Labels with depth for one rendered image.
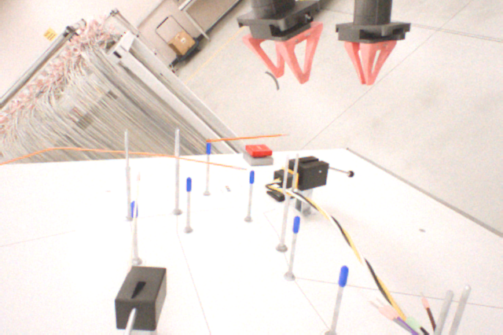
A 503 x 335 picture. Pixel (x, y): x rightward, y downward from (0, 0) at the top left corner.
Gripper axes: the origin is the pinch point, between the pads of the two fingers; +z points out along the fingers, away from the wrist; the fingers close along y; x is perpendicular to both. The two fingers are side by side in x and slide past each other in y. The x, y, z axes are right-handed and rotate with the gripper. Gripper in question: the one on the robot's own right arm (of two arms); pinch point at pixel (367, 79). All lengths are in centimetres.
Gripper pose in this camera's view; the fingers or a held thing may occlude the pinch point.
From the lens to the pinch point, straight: 63.3
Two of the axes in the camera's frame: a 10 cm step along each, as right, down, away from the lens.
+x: 8.4, -2.6, 4.7
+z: 0.6, 9.1, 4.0
